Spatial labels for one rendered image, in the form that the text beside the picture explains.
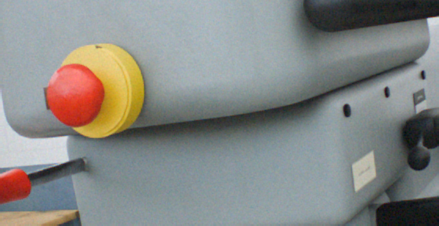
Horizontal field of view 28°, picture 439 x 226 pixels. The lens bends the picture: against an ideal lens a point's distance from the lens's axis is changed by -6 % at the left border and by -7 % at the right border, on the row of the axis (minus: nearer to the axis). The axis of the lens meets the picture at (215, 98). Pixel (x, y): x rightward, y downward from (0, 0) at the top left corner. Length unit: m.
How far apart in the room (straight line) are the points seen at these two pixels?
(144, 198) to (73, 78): 0.18
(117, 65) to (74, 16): 0.06
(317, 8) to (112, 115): 0.15
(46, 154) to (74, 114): 5.68
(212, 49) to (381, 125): 0.23
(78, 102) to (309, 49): 0.15
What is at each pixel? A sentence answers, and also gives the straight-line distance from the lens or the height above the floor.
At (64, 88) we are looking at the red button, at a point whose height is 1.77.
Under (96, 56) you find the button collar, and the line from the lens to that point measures 0.58.
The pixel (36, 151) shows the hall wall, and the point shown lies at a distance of 6.29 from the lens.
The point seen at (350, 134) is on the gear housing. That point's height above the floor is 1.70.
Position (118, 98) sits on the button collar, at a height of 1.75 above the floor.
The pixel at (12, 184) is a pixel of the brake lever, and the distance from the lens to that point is 0.65.
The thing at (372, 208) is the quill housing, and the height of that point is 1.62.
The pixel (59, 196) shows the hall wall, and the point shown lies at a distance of 6.23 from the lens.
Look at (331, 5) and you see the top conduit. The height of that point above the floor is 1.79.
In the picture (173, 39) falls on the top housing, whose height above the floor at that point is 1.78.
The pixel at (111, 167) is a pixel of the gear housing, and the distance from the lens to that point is 0.73.
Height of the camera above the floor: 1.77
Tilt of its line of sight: 3 degrees down
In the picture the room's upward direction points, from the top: 9 degrees counter-clockwise
